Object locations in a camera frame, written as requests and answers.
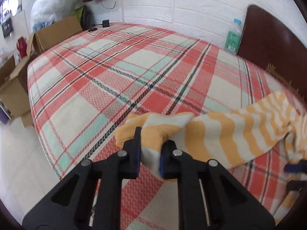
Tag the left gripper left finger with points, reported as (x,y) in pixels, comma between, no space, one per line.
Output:
(89,196)

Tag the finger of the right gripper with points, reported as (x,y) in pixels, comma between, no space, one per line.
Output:
(295,185)
(300,167)

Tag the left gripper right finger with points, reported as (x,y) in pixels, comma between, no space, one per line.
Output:
(209,197)

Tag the orange white striped sweater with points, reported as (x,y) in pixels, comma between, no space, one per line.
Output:
(232,138)

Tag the red plaid bed sheet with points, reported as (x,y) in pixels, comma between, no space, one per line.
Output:
(84,88)

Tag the open cardboard box near floor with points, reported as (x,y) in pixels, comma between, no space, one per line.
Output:
(14,89)

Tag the dark brown wooden headboard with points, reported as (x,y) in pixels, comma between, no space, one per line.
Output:
(269,44)

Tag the green label water bottle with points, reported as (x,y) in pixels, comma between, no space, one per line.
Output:
(234,37)

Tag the left side cardboard box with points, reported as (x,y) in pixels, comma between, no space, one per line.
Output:
(46,38)

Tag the red thermos jug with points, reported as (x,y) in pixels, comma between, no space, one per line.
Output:
(22,47)

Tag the white plastic bag bundle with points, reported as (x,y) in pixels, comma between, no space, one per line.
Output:
(47,12)

